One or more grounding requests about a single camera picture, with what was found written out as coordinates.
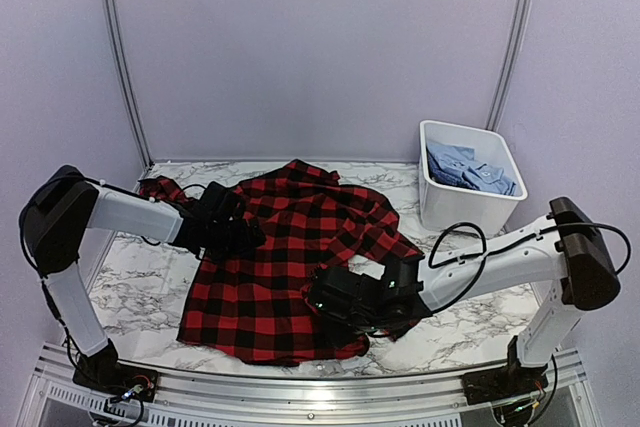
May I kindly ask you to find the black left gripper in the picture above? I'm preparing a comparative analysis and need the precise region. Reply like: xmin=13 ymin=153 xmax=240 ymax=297
xmin=205 ymin=216 xmax=265 ymax=265

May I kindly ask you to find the red black plaid shirt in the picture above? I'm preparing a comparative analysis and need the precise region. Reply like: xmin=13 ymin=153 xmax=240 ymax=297
xmin=138 ymin=158 xmax=425 ymax=367

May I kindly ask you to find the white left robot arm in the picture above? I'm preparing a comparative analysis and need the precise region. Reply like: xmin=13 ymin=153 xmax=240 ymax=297
xmin=19 ymin=165 xmax=266 ymax=392

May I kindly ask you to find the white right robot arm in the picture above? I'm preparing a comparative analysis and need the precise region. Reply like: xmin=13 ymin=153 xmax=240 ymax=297
xmin=307 ymin=197 xmax=621 ymax=395

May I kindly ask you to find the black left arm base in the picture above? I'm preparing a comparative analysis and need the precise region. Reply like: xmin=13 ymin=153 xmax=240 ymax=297
xmin=67 ymin=340 xmax=159 ymax=402

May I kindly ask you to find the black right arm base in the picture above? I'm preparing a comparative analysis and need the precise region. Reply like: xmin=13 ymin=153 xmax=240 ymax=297
xmin=462 ymin=336 xmax=548 ymax=405

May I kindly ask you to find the white plastic laundry bin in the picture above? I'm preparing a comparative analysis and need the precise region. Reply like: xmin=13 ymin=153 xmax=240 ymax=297
xmin=419 ymin=120 xmax=528 ymax=237

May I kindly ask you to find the light blue shirt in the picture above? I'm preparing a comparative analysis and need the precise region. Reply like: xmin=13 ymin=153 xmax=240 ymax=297
xmin=426 ymin=141 xmax=517 ymax=196

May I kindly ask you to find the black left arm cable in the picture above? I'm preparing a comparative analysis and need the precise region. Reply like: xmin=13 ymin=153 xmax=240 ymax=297
xmin=19 ymin=174 xmax=216 ymax=273

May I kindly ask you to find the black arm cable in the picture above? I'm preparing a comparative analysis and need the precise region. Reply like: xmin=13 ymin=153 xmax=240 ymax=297
xmin=369 ymin=221 xmax=632 ymax=338
xmin=19 ymin=174 xmax=216 ymax=273

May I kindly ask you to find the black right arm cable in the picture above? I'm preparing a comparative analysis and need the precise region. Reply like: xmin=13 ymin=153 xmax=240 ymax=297
xmin=369 ymin=221 xmax=632 ymax=338

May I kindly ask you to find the aluminium front frame rail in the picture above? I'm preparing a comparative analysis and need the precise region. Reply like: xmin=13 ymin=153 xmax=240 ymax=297
xmin=16 ymin=344 xmax=602 ymax=426

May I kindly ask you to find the left aluminium corner post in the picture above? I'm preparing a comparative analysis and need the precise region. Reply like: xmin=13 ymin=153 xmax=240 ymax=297
xmin=102 ymin=0 xmax=154 ymax=169

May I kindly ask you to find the aluminium corner post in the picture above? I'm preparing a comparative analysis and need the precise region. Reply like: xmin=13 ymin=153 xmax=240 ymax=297
xmin=102 ymin=0 xmax=154 ymax=169
xmin=485 ymin=0 xmax=532 ymax=132

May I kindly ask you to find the right aluminium corner post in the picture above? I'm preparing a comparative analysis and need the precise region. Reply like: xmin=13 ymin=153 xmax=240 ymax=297
xmin=485 ymin=0 xmax=532 ymax=132

